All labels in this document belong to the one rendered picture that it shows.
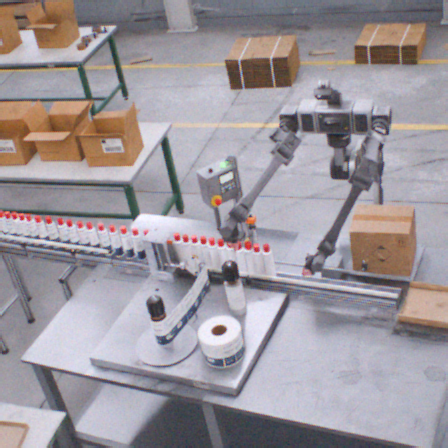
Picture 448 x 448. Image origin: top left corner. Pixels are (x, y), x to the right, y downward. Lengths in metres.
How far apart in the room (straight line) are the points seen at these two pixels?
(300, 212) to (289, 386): 2.72
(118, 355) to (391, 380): 1.32
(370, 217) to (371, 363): 0.80
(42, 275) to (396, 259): 3.05
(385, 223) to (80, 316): 1.67
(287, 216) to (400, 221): 2.22
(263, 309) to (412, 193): 2.56
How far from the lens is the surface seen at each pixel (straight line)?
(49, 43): 8.28
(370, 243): 4.23
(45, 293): 6.22
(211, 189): 4.18
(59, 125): 6.32
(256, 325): 4.10
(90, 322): 4.47
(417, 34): 8.60
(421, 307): 4.17
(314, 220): 6.27
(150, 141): 6.08
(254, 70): 8.26
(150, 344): 4.13
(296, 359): 3.97
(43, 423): 4.08
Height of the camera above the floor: 3.59
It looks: 34 degrees down
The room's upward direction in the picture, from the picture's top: 12 degrees counter-clockwise
